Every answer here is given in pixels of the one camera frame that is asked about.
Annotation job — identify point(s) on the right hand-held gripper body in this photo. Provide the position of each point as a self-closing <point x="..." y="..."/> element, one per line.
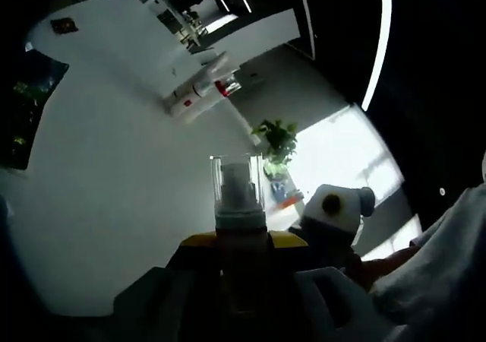
<point x="341" y="220"/>

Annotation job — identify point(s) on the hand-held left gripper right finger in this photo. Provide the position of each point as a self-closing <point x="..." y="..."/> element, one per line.
<point x="296" y="300"/>

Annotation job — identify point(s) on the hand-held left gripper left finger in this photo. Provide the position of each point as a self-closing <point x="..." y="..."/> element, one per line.
<point x="182" y="281"/>

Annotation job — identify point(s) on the white skincare pump bottle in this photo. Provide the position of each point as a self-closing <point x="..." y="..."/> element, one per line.
<point x="237" y="190"/>

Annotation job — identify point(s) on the white skincare bottle red square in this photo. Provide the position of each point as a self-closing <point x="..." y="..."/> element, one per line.
<point x="186" y="104"/>

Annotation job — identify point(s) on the white skincare tube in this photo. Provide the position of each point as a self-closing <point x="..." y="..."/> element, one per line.
<point x="217" y="65"/>

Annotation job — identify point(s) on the green black printed packet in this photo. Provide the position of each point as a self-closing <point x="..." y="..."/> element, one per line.
<point x="30" y="110"/>

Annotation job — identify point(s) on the small golden brown packet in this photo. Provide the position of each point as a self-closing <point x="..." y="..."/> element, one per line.
<point x="64" y="25"/>

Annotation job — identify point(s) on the orange drink bottle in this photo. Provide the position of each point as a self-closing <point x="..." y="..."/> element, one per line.
<point x="292" y="200"/>

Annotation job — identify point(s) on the person's right hand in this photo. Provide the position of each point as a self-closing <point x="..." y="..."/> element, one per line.
<point x="364" y="270"/>

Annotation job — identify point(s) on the blue packet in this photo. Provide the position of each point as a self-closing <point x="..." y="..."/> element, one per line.
<point x="281" y="188"/>

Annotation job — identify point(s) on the green potted plant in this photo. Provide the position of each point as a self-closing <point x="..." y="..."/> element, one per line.
<point x="279" y="140"/>

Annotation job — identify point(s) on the person's pale shirt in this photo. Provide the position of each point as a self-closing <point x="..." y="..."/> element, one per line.
<point x="436" y="266"/>

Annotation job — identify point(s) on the ceiling light strip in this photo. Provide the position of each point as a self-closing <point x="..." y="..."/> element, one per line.
<point x="384" y="15"/>

